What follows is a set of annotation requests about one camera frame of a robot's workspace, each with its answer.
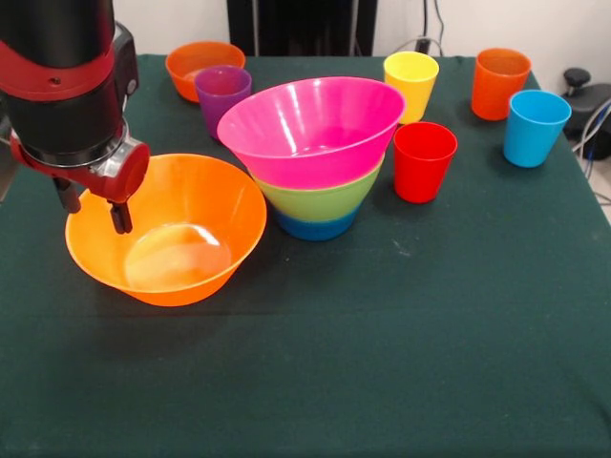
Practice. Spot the blue bowl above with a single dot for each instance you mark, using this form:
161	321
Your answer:
315	230

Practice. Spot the black round base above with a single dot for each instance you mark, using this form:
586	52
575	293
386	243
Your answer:
599	95

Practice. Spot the blue cup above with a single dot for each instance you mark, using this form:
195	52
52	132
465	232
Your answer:
530	138

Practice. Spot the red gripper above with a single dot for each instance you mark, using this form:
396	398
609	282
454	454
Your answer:
133	174

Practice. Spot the orange cup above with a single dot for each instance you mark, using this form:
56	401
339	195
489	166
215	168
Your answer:
491	95

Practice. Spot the black round knob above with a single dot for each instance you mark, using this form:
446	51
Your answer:
576	76

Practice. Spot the dark green table cloth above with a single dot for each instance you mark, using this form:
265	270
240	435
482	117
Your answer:
334	358

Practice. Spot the large pink bowl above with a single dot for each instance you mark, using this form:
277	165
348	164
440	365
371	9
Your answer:
305	162

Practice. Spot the black power plug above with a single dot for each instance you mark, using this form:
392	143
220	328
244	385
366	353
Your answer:
423	45

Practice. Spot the purple cup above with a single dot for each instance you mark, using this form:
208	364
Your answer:
215	105

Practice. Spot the yellow cup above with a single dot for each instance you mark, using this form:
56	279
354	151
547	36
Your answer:
415	76

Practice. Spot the red cup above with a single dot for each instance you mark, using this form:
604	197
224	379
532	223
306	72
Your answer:
420	176

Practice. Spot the large orange bowl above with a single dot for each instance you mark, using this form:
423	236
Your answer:
191	205

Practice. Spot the small dark orange bowl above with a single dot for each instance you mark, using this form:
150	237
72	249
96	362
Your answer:
185	81

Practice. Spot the green bowl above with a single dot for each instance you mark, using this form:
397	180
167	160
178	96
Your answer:
315	202

